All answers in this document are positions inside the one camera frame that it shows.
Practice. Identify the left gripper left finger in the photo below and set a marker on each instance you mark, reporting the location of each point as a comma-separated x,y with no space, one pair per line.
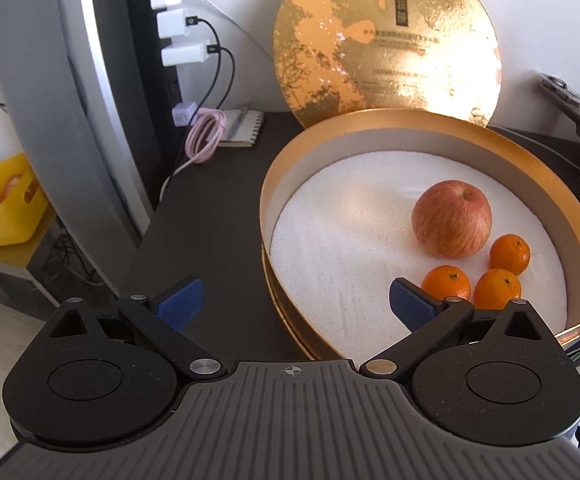
159,321

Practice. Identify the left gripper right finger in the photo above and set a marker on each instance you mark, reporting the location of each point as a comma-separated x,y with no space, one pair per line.
432,324

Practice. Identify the tangerine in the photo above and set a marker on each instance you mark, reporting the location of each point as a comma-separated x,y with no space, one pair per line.
495,289
446,281
510,252

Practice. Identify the red apple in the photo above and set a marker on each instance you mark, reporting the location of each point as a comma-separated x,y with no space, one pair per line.
452,220

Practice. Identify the white foam liner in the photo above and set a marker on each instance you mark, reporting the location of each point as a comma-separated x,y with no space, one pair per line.
345,234

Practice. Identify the round gold box base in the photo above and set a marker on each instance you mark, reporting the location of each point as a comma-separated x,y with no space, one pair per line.
337,138

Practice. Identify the yellow plastic basket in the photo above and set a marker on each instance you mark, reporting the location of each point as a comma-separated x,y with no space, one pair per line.
22,201

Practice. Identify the purple charger plug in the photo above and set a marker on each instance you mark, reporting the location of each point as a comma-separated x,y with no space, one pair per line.
182,113

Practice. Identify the spiral notepad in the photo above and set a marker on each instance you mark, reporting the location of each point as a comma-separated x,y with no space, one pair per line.
242,128

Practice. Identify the black power strip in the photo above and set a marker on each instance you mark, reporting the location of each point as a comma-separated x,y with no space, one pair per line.
157,81

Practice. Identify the bottom white charger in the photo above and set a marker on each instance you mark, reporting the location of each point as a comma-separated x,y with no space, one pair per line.
183,54

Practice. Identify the round gold box lid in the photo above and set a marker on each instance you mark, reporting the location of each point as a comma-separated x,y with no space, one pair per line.
334,57

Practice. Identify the middle white charger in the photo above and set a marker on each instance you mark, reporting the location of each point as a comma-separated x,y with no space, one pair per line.
175,23

